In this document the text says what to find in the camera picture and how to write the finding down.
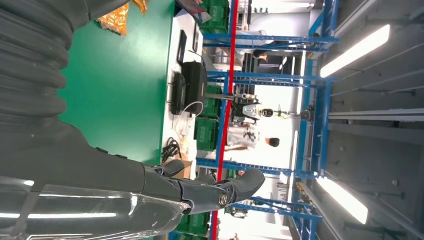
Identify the blue metal rack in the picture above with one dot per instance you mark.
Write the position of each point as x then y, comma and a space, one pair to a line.
321, 116

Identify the brown cardboard box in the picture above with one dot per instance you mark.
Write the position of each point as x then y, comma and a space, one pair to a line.
185, 169

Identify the black carry bag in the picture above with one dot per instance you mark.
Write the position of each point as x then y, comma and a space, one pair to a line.
194, 86

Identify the green plastic crate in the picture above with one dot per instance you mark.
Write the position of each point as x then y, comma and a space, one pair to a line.
217, 16
205, 134
193, 223
212, 104

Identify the humanoid robot in background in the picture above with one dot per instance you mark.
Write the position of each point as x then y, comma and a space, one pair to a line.
250, 111

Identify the ceiling light strip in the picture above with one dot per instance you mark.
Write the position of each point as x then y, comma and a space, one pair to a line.
342, 200
354, 51

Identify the white table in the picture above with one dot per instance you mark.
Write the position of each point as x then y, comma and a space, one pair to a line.
172, 126

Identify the red pole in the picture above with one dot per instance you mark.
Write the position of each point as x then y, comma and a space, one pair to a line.
228, 99

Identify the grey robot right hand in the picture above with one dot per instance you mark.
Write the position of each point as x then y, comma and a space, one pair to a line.
66, 172

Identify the black smartphone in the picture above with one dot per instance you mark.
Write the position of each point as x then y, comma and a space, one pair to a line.
182, 46
195, 37

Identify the black handheld controller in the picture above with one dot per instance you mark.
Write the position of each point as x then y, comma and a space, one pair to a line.
178, 94

